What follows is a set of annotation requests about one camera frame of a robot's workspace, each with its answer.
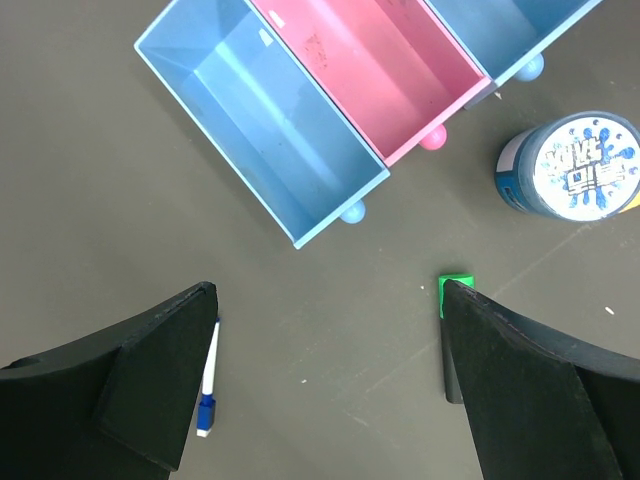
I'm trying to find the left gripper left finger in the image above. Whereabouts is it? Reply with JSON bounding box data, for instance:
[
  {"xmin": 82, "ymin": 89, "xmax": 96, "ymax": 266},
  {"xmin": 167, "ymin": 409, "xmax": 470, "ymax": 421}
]
[{"xmin": 1, "ymin": 282, "xmax": 218, "ymax": 479}]

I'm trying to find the light blue drawer box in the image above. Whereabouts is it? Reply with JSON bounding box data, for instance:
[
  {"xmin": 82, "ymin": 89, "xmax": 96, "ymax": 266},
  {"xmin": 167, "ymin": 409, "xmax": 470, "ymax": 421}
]
[{"xmin": 134, "ymin": 0, "xmax": 389, "ymax": 248}]

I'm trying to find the blue cap white marker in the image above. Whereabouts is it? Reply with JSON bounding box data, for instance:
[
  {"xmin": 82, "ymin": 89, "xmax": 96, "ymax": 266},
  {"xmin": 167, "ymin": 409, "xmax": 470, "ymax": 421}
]
[{"xmin": 196, "ymin": 318, "xmax": 220, "ymax": 438}]

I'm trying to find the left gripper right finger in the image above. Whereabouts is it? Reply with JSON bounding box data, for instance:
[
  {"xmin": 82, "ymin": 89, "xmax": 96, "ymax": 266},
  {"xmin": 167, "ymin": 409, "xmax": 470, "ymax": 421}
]
[{"xmin": 442, "ymin": 278, "xmax": 639, "ymax": 479}]

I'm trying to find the green cap black highlighter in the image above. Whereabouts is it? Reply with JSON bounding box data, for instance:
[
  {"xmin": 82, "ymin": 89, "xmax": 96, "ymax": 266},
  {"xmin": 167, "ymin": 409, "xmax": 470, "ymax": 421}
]
[{"xmin": 437, "ymin": 272, "xmax": 475, "ymax": 405}]

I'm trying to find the pink drawer box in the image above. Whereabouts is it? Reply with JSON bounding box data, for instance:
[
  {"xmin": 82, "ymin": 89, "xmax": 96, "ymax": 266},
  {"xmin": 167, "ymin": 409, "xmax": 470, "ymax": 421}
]
[{"xmin": 254, "ymin": 0, "xmax": 490, "ymax": 166}]

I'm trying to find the blue paint jar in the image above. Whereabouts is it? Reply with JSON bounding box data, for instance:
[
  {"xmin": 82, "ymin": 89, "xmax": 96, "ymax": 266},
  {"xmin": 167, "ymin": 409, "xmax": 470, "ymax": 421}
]
[{"xmin": 495, "ymin": 111, "xmax": 639, "ymax": 223}]

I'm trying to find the teal blue drawer box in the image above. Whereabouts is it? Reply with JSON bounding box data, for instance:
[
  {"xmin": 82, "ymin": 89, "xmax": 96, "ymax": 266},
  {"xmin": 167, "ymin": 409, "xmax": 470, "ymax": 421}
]
[{"xmin": 428, "ymin": 0, "xmax": 598, "ymax": 87}]

